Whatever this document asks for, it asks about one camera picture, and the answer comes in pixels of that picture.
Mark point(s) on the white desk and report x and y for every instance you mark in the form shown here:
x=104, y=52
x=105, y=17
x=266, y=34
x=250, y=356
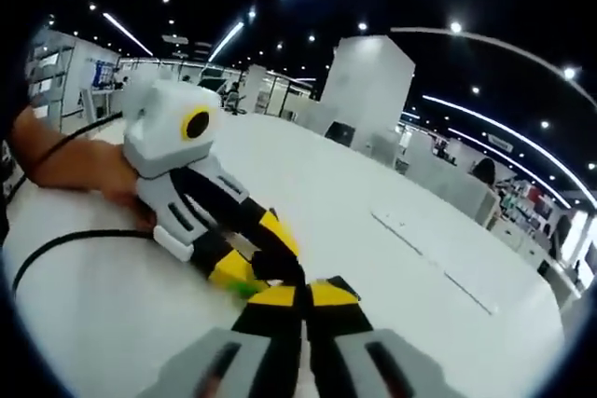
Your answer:
x=396, y=333

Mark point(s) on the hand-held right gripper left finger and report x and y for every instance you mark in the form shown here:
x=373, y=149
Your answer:
x=261, y=351

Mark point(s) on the person's left hand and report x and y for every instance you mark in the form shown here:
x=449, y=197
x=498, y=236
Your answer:
x=121, y=174

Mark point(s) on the white square pillar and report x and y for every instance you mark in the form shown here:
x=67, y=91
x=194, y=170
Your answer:
x=368, y=86

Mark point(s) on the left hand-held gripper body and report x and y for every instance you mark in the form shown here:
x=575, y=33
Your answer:
x=158, y=127

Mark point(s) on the black monitor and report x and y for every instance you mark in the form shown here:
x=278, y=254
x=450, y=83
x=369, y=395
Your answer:
x=339, y=133

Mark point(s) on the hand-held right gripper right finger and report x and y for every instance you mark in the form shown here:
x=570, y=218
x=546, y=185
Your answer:
x=345, y=347

